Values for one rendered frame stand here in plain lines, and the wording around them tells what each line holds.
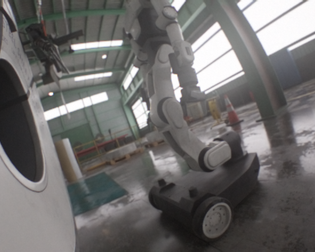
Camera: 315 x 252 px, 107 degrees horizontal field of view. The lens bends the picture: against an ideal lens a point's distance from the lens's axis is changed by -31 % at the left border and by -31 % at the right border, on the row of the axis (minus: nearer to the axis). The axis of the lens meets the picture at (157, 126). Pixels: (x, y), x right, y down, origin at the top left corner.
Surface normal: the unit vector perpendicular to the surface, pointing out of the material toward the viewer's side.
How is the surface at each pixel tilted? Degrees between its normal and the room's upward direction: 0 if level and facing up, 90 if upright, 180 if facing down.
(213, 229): 90
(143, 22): 98
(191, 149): 90
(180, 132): 115
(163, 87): 90
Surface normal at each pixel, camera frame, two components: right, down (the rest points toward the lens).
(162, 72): 0.47, 0.26
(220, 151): 0.38, -0.17
